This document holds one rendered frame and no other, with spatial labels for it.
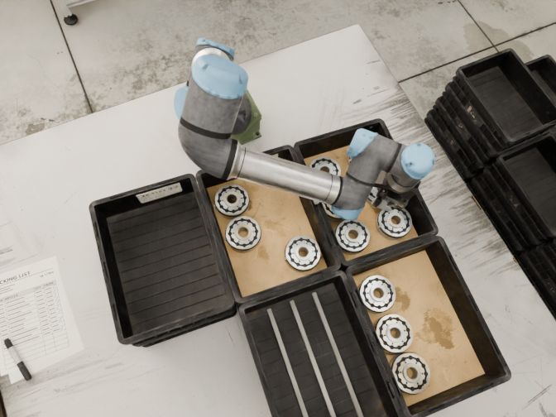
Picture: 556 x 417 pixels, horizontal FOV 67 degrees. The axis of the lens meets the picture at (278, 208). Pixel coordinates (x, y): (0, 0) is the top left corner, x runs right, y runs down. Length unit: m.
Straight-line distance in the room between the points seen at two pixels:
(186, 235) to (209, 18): 1.84
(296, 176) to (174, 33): 1.95
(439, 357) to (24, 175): 1.42
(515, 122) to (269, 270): 1.37
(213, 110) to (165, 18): 2.03
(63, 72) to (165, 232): 1.68
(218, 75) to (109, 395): 0.94
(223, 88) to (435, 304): 0.84
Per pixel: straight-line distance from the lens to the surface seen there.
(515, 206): 2.08
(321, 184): 1.00
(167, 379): 1.35
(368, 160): 1.01
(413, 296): 1.29
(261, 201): 1.28
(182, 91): 1.34
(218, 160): 0.93
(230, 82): 0.88
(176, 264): 1.25
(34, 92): 2.77
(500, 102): 2.18
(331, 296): 1.23
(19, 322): 1.50
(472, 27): 3.16
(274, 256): 1.23
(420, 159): 1.00
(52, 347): 1.45
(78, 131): 1.66
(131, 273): 1.27
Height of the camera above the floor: 2.03
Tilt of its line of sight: 69 degrees down
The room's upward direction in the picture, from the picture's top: 9 degrees clockwise
